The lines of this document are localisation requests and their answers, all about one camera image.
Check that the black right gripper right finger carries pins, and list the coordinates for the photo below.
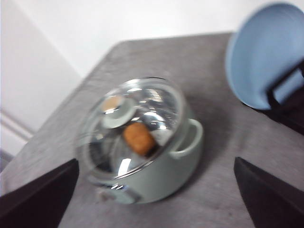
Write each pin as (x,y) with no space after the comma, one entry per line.
(271,201)

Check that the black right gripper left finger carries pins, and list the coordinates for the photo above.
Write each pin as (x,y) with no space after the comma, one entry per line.
(41,202)

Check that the brown potato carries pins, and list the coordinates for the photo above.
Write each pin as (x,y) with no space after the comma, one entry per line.
(139,137)

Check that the glass steamer lid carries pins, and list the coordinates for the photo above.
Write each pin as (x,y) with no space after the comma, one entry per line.
(148,100)

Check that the green electric steamer pot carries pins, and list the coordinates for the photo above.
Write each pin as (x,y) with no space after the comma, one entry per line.
(161,179)

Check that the blue plate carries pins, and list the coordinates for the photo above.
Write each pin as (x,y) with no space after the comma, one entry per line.
(266,41)

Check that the black dish rack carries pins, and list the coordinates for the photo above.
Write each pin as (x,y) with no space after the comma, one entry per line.
(293,108)

